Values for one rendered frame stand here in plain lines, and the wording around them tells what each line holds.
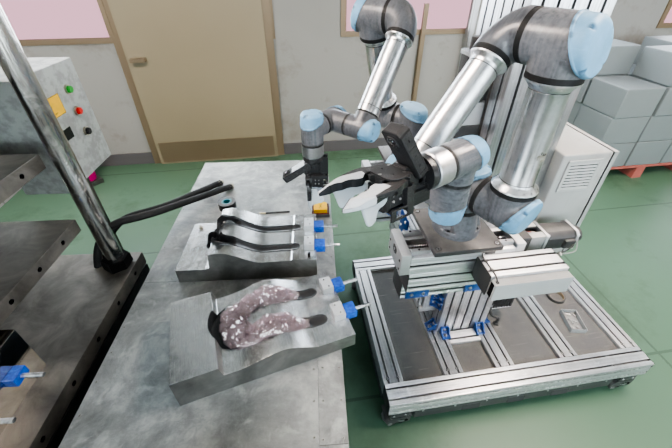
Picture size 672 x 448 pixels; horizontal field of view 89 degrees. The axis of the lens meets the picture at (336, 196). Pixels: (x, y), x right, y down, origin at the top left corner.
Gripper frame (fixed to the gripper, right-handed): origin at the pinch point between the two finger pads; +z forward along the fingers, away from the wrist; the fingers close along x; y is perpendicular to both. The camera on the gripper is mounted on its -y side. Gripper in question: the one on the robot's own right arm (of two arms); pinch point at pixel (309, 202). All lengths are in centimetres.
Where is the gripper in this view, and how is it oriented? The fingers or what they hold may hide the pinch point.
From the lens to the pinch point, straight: 129.0
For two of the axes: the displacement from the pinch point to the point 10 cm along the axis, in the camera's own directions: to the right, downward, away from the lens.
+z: 0.0, 8.2, 5.7
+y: 10.0, -0.3, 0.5
